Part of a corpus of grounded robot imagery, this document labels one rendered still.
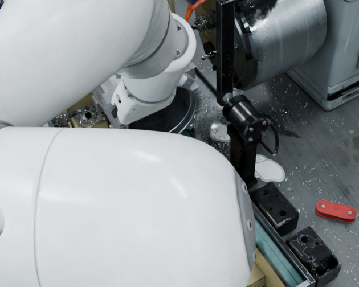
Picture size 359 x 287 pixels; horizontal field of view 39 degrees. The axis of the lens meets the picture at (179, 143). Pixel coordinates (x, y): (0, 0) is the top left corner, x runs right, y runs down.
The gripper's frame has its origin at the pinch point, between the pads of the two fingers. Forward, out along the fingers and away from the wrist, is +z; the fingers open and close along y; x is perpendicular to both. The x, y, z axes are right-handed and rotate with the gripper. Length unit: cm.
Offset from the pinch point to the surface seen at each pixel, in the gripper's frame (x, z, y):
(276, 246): -33.8, 0.1, 11.8
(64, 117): 5.6, 5.0, -12.0
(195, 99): -1.4, 6.4, 13.5
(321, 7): 4.2, 0.6, 45.9
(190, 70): 3.9, 4.0, 14.5
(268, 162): -19.5, 21.7, 27.7
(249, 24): 6.3, -1.4, 28.1
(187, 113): -2.5, 11.4, 12.3
